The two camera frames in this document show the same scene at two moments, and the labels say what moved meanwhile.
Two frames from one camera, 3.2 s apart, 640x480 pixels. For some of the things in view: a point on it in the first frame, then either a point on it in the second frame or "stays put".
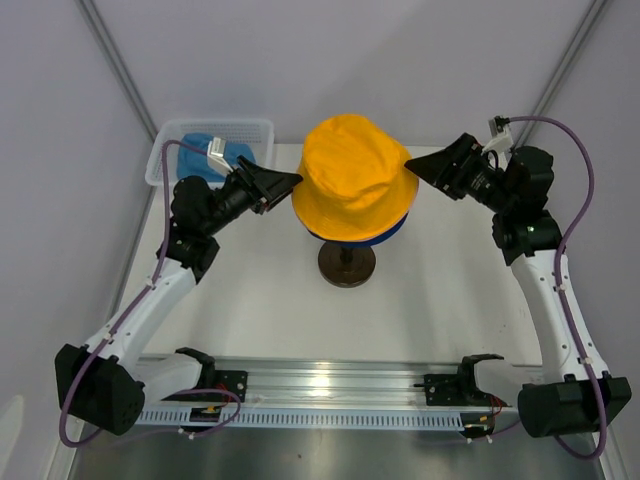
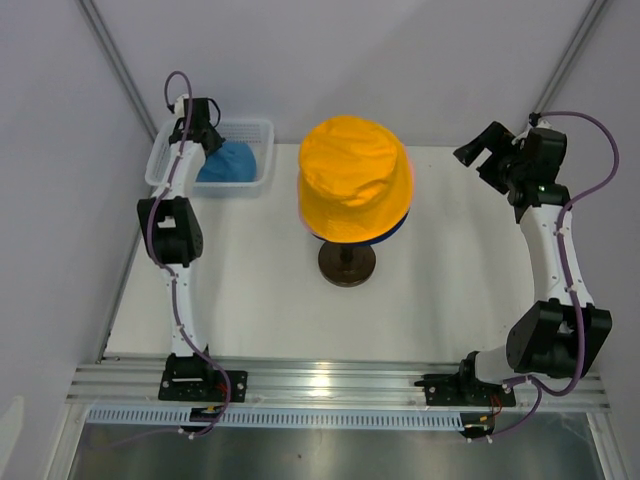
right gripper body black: (479, 182) -> (510, 166)
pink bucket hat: (362, 241) -> (411, 196)
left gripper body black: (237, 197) -> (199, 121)
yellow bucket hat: (354, 183) stays put
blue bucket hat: (367, 241) stays put
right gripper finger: (440, 172) -> (495, 138)
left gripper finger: (271, 183) -> (211, 140)
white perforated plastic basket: (258, 132) stays put
